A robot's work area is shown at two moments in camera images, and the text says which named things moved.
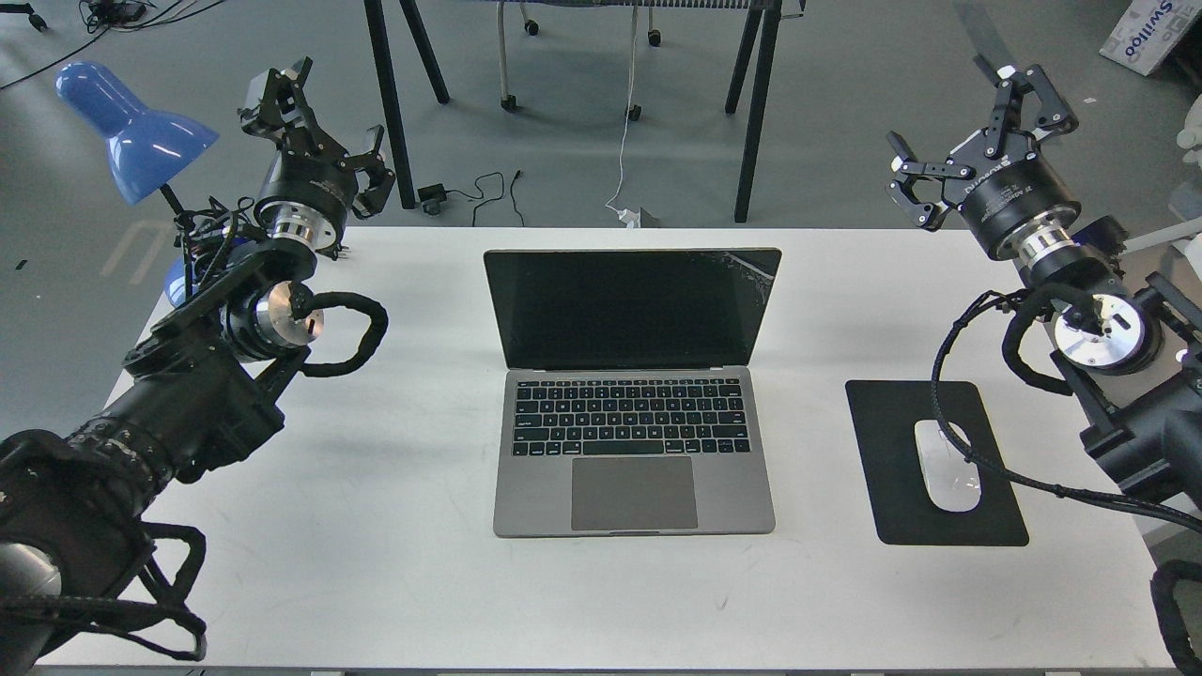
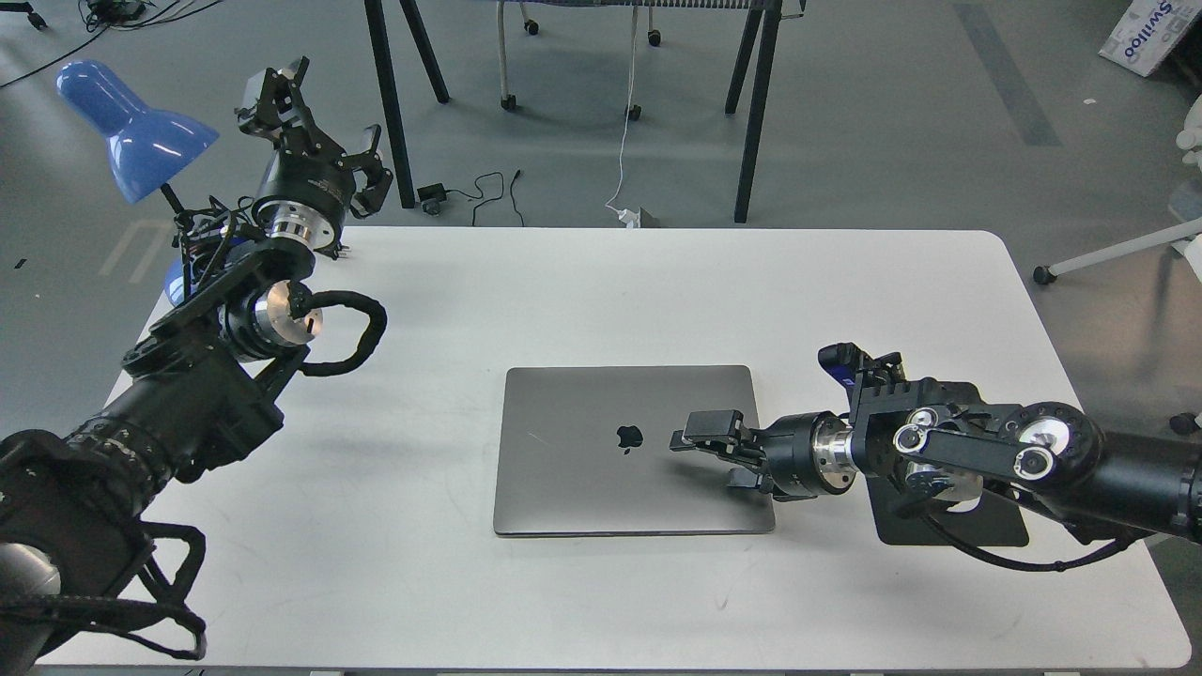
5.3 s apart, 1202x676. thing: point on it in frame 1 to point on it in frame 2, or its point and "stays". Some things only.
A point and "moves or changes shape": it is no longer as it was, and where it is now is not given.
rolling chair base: [508, 101] stays
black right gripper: [1009, 175] to [808, 453]
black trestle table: [759, 38] stays
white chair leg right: [1163, 237] stays
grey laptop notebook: [627, 405] moves or changes shape
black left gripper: [309, 168] stays
